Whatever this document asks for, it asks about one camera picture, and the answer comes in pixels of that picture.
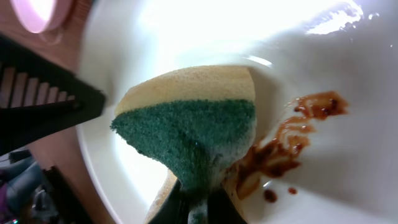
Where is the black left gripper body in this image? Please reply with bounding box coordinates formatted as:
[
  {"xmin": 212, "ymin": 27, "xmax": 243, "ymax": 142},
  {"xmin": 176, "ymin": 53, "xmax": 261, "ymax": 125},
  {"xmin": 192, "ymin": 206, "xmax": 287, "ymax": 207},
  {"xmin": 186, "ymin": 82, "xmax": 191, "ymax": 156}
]
[{"xmin": 1, "ymin": 35, "xmax": 106, "ymax": 154}]

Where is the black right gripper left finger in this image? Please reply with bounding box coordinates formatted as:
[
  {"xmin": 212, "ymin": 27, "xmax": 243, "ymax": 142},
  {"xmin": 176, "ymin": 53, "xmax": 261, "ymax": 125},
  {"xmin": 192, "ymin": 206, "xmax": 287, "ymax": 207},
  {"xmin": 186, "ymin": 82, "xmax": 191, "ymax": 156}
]
[{"xmin": 149, "ymin": 180, "xmax": 189, "ymax": 224}]

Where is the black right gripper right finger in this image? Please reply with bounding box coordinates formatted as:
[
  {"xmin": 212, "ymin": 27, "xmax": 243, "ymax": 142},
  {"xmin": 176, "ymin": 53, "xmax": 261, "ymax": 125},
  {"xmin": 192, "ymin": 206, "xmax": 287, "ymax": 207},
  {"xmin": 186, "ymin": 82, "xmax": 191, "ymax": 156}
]
[{"xmin": 208, "ymin": 189, "xmax": 247, "ymax": 224}]

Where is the pale pink plate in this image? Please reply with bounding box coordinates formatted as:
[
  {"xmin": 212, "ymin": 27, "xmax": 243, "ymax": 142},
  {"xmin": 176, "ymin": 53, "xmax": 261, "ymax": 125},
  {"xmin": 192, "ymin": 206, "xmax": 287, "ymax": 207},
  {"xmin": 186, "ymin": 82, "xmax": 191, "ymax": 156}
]
[{"xmin": 10, "ymin": 0, "xmax": 74, "ymax": 34}]

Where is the white plate with sauce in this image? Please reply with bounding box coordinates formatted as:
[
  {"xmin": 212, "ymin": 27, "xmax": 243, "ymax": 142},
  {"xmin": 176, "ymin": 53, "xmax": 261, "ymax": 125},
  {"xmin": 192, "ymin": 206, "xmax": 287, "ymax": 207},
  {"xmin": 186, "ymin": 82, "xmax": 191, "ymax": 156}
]
[{"xmin": 77, "ymin": 0, "xmax": 397, "ymax": 223}]

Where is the green yellow sponge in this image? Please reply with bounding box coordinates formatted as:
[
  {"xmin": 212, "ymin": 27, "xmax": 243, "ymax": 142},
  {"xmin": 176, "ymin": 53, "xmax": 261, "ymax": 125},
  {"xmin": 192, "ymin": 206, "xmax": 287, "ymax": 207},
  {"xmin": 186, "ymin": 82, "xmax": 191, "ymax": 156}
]
[{"xmin": 111, "ymin": 65, "xmax": 256, "ymax": 223}]

